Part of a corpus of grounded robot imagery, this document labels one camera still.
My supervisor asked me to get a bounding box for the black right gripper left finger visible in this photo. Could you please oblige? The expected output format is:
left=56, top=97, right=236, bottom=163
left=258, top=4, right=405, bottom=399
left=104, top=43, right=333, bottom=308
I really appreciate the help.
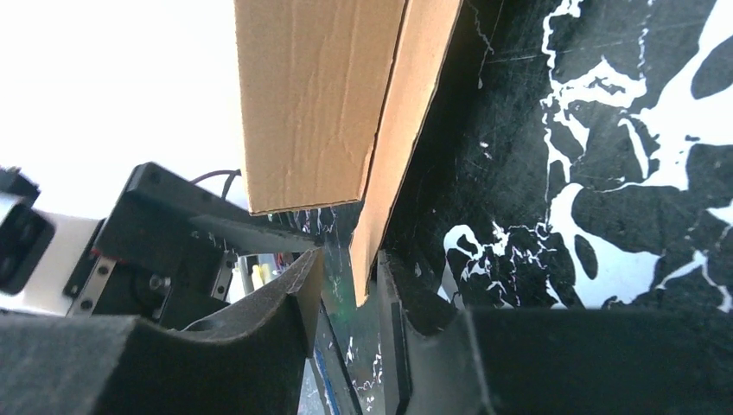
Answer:
left=1, top=248, right=324, bottom=414

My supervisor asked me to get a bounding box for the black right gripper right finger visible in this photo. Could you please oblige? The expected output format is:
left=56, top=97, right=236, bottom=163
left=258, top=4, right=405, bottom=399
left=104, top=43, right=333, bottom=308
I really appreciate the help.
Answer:
left=376, top=251, right=732, bottom=414

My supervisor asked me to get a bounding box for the brown cardboard box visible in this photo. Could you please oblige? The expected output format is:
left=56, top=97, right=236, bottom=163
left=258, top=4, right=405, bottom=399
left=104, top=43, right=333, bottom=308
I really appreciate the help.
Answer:
left=234, top=1, right=462, bottom=306

